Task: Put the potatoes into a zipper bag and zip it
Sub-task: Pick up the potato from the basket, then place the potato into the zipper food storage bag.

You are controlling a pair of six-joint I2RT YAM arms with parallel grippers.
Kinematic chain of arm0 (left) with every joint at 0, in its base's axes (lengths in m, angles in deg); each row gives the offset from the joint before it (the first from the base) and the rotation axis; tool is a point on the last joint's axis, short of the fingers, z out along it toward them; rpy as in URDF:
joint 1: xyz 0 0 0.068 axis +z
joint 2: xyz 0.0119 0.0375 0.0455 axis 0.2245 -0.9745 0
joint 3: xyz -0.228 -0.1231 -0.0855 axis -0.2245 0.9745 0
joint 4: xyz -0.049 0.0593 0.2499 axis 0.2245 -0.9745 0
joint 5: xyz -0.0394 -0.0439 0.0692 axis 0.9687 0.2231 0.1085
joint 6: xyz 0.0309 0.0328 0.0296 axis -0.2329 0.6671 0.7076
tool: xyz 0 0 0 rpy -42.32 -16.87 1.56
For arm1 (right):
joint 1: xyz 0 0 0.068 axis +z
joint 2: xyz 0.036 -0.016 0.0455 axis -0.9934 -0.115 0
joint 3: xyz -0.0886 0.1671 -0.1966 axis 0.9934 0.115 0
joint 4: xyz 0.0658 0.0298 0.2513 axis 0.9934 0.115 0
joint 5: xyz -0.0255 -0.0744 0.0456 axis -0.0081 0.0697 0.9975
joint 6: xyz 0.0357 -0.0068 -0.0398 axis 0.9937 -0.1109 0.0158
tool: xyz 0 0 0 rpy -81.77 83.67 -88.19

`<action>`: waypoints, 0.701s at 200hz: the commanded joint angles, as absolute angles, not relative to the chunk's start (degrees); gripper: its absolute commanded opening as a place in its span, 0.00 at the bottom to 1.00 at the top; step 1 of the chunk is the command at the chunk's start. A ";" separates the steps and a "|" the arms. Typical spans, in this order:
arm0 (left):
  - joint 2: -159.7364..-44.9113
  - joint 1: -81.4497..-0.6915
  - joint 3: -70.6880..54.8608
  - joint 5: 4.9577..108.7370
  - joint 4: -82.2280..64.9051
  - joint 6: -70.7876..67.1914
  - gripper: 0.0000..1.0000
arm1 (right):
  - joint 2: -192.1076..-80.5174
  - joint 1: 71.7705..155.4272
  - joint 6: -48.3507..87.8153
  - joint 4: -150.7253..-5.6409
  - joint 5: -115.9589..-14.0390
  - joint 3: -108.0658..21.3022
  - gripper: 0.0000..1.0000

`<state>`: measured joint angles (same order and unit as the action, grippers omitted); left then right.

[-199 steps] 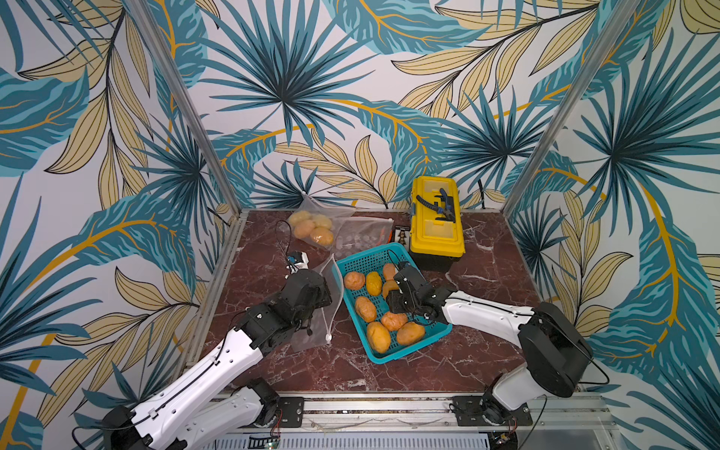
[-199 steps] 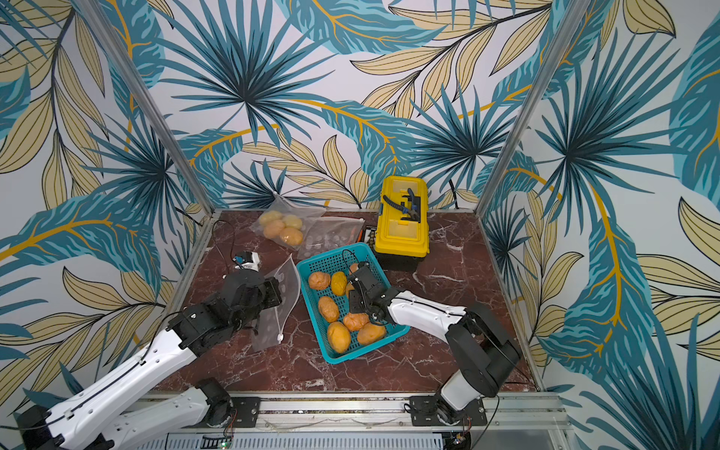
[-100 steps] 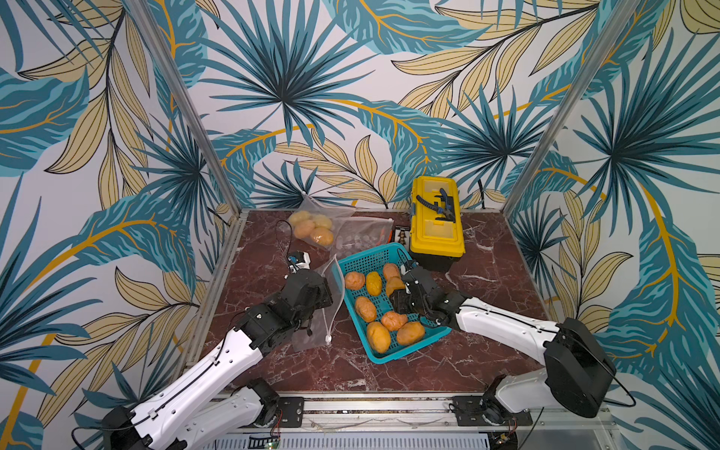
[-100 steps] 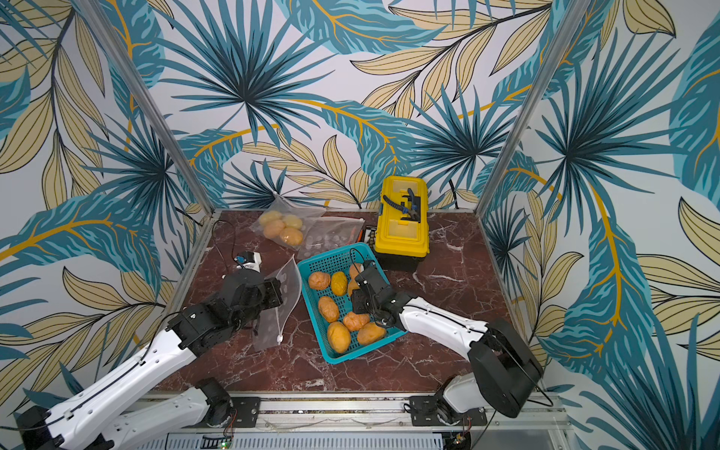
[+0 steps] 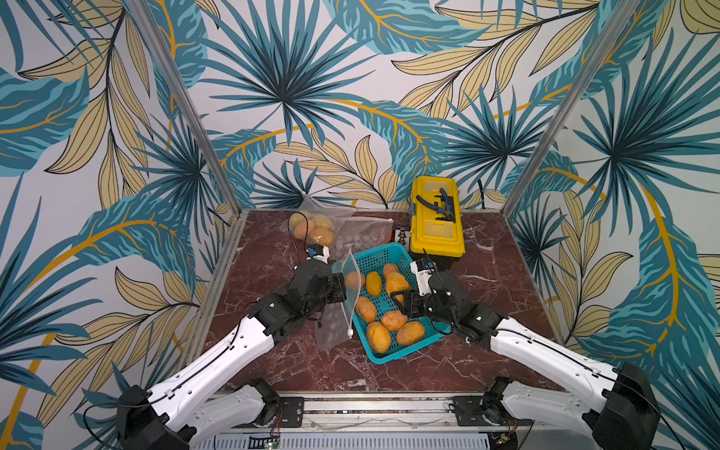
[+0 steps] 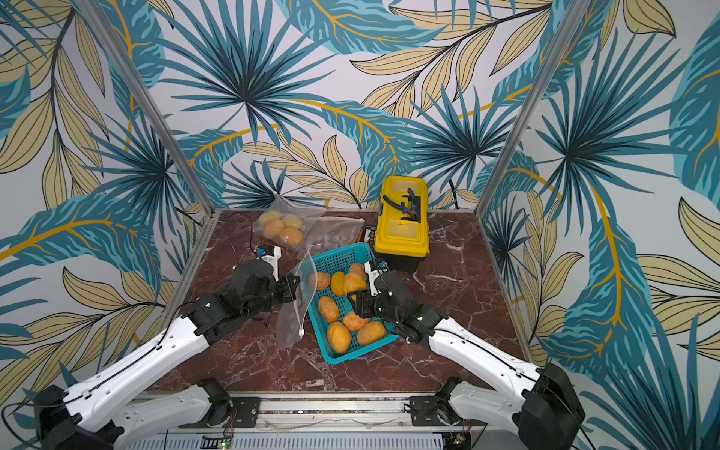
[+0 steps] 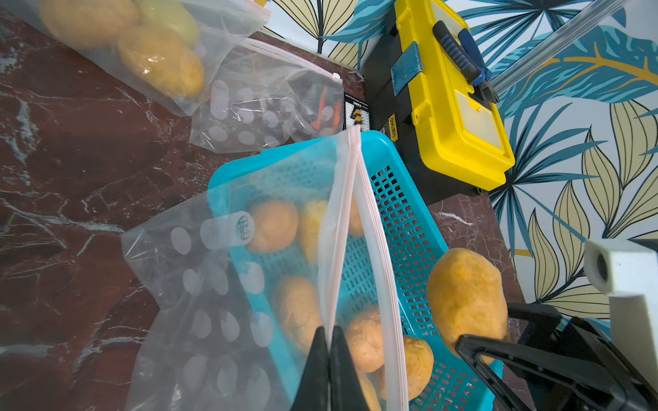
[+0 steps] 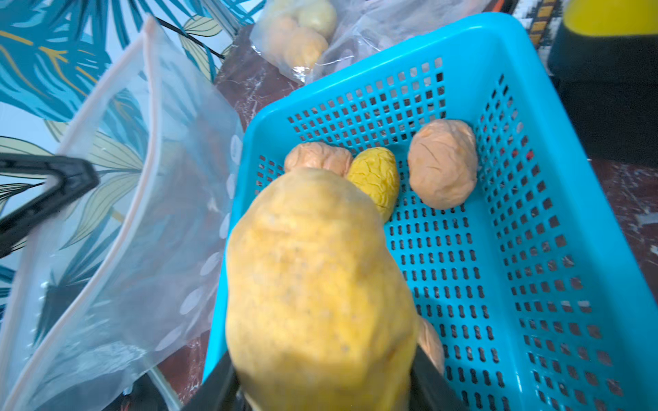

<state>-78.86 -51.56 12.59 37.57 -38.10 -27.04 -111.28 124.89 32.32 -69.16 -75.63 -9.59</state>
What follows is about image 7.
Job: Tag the greenish potato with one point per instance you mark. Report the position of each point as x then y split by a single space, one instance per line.
170 14

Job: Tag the yellow black toolbox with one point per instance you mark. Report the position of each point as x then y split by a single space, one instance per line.
450 143

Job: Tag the aluminium corner post right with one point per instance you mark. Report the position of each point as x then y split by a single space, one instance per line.
581 24

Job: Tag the yellow potato top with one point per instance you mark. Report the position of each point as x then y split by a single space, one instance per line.
158 56

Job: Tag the teal plastic basket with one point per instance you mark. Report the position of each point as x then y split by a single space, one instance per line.
414 241

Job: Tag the potato orange middle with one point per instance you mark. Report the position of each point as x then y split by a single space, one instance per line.
355 224

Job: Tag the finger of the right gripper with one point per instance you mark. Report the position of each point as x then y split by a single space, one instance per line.
571 367

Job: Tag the yellow potato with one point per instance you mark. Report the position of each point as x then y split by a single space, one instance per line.
158 56
88 24

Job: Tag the clear zipper bag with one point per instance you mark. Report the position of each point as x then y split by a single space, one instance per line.
223 25

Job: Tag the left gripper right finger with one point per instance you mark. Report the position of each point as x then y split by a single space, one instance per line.
345 391

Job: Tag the clear dotted bag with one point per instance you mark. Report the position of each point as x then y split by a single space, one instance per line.
263 97
208 349

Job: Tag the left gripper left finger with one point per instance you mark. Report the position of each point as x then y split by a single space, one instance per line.
313 392

